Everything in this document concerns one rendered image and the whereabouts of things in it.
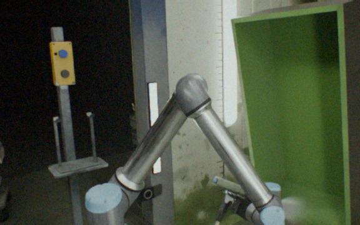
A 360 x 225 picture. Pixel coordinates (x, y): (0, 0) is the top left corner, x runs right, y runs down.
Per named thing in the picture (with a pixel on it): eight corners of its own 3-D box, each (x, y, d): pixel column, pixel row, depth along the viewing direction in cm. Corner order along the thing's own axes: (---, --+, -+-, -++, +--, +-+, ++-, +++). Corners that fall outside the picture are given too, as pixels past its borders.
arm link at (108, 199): (81, 236, 131) (77, 197, 127) (99, 215, 147) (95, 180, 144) (116, 239, 128) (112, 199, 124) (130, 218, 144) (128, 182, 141)
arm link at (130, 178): (92, 202, 147) (182, 66, 126) (107, 187, 163) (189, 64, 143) (119, 222, 146) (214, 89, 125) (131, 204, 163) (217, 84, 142)
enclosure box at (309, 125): (285, 180, 232) (267, 9, 194) (377, 208, 186) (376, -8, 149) (257, 205, 211) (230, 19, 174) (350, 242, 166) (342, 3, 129)
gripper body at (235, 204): (227, 208, 159) (242, 219, 148) (234, 192, 159) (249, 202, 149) (238, 212, 163) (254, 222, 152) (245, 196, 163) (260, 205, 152)
